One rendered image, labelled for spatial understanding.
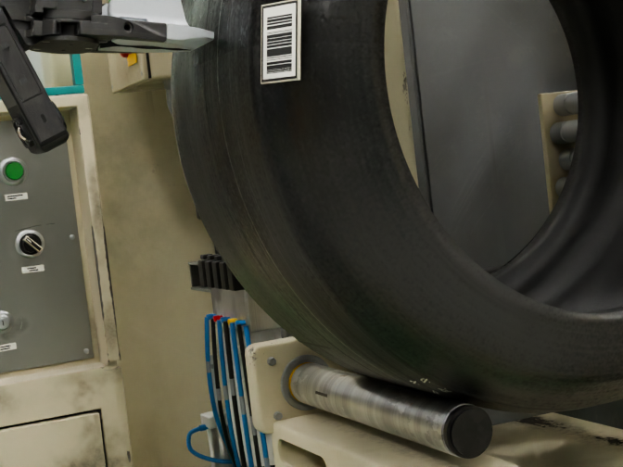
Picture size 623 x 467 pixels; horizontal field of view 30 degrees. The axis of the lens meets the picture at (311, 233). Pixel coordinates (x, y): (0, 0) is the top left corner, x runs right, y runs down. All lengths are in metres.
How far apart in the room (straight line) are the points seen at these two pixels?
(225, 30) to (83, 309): 0.77
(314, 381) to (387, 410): 0.17
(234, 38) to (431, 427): 0.36
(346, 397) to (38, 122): 0.42
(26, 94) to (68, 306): 0.76
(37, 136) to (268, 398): 0.48
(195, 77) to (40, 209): 0.65
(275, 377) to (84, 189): 0.47
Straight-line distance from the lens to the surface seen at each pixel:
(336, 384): 1.17
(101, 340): 1.63
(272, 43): 0.88
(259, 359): 1.26
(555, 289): 1.31
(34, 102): 0.91
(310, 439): 1.19
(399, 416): 1.04
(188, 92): 1.03
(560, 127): 1.59
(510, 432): 1.38
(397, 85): 1.36
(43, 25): 0.91
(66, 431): 1.60
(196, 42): 0.96
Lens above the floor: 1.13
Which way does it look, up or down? 3 degrees down
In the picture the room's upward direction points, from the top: 7 degrees counter-clockwise
